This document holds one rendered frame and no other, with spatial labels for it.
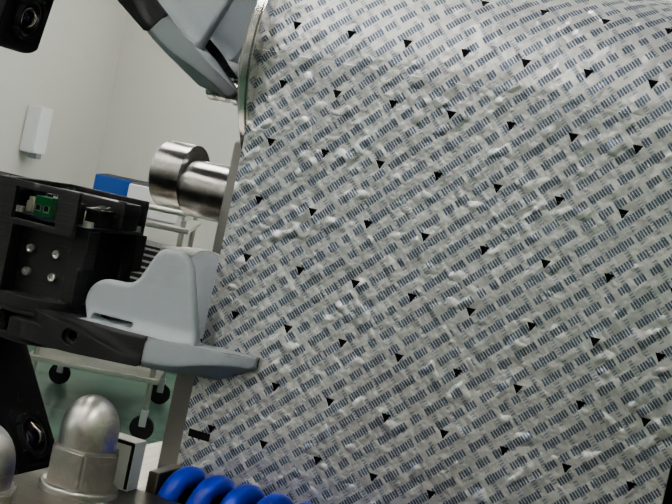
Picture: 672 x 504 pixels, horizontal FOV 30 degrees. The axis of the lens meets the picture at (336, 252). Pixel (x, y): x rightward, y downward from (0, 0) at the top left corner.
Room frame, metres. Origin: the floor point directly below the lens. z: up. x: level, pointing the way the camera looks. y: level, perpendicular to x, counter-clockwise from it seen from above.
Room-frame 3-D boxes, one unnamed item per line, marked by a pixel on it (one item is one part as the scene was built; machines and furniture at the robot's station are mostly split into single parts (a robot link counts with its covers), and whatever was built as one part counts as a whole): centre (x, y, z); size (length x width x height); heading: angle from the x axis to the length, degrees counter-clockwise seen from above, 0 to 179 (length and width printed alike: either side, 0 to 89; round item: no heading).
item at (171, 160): (0.75, 0.10, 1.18); 0.04 x 0.02 x 0.04; 159
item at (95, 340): (0.63, 0.12, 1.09); 0.09 x 0.05 x 0.02; 68
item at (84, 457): (0.57, 0.09, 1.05); 0.04 x 0.04 x 0.04
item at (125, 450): (0.59, 0.08, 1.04); 0.02 x 0.01 x 0.02; 69
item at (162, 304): (0.62, 0.07, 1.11); 0.09 x 0.03 x 0.06; 68
